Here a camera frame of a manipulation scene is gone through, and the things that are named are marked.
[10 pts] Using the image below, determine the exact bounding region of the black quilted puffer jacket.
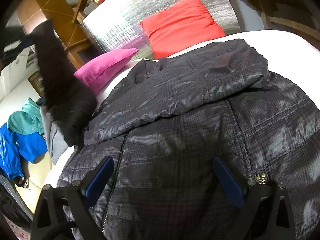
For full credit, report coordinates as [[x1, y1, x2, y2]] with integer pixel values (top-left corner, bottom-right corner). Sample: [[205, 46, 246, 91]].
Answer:
[[30, 19, 320, 240]]

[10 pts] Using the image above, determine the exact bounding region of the grey coat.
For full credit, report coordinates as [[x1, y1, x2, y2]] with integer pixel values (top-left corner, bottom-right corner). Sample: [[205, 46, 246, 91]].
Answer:
[[40, 106, 74, 167]]

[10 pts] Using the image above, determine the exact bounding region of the blue jacket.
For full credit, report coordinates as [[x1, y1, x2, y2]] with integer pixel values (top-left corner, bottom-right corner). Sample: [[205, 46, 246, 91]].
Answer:
[[0, 123, 47, 179]]

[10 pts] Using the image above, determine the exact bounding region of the teal jacket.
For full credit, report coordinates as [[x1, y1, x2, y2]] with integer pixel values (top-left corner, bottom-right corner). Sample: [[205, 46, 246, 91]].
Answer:
[[7, 98, 44, 135]]

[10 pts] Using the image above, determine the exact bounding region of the magenta pillow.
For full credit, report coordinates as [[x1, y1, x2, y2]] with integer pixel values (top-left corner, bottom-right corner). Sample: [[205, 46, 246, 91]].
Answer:
[[74, 48, 138, 95]]

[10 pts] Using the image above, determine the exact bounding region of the silver foil insulation sheet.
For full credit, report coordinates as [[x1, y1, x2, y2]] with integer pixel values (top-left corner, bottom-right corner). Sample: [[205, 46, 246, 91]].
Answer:
[[81, 0, 240, 60]]

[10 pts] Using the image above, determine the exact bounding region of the red pillow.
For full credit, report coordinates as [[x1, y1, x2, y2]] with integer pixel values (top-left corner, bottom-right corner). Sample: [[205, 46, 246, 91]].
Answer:
[[140, 0, 225, 59]]

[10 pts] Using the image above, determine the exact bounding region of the wooden shelf unit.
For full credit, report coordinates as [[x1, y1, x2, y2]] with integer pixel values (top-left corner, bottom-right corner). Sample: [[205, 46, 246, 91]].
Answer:
[[231, 0, 319, 49]]

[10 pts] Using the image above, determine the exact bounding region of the wooden cabinet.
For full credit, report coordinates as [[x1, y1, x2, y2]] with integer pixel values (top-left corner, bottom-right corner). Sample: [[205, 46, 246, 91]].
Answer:
[[17, 0, 91, 69]]

